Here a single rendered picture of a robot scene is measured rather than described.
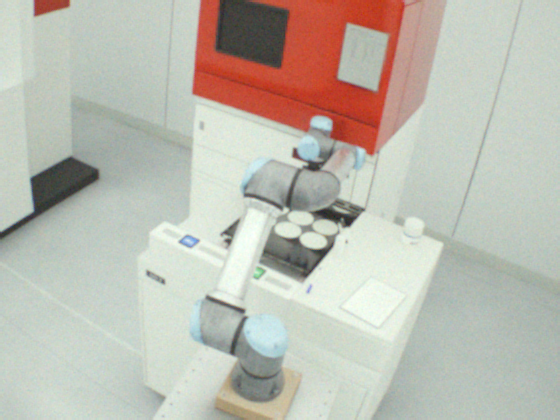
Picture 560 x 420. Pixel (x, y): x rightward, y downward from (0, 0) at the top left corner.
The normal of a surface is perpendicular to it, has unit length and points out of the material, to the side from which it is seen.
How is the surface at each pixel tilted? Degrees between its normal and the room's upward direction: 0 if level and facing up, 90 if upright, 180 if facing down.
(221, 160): 90
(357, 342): 90
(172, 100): 90
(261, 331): 9
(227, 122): 90
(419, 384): 0
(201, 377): 0
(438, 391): 0
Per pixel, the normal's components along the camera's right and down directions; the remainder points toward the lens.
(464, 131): -0.47, 0.43
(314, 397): 0.13, -0.83
